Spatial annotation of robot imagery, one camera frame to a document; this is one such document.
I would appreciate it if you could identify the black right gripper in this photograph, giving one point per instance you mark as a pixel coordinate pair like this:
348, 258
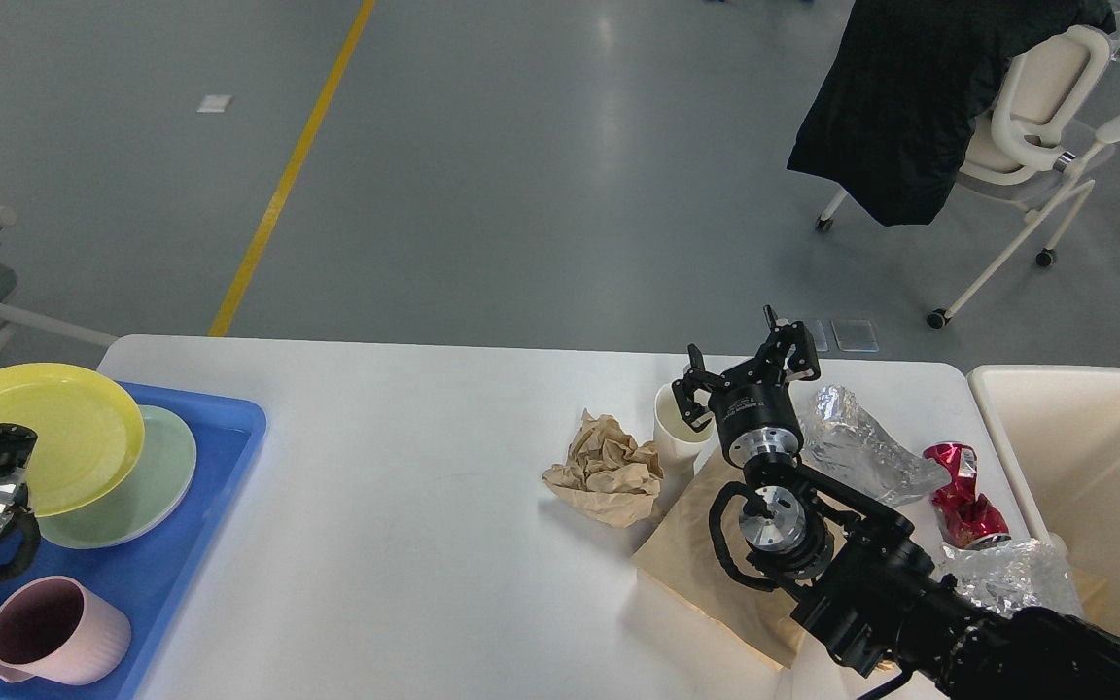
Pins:
751, 403

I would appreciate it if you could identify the brown paper bag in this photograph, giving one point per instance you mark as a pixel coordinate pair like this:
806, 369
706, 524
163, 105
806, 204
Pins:
679, 555

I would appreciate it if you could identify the yellow plastic plate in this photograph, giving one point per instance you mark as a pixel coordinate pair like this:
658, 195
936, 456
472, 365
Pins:
90, 432

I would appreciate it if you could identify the pink ribbed mug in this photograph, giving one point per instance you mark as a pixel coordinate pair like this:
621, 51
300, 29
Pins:
55, 629

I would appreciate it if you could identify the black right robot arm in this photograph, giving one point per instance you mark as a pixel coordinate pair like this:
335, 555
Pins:
859, 583

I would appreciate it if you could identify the white paper cup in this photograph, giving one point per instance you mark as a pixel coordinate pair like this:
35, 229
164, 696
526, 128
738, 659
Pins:
678, 445

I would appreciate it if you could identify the clear floor plate right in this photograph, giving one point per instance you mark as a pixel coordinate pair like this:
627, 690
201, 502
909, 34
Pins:
855, 336

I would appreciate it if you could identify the crumpled clear plastic wrap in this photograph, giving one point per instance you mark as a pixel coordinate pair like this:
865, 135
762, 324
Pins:
843, 440

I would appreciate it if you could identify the crumpled brown paper ball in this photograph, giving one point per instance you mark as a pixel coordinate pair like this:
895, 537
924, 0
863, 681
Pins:
607, 474

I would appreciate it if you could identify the black jacket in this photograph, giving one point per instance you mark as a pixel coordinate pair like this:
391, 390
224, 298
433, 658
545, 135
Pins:
893, 119

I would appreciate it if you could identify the crushed red can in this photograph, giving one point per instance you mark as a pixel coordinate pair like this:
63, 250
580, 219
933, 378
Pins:
970, 521

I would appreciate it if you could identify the white office chair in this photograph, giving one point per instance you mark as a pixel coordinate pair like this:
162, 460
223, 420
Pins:
1030, 151

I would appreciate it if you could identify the cream plastic bin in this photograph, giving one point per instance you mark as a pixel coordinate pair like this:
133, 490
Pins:
1056, 429

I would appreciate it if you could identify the pale green plate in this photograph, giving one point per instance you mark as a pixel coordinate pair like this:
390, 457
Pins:
150, 493

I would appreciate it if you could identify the blue plastic tray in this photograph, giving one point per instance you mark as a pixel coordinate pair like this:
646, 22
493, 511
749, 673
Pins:
148, 578

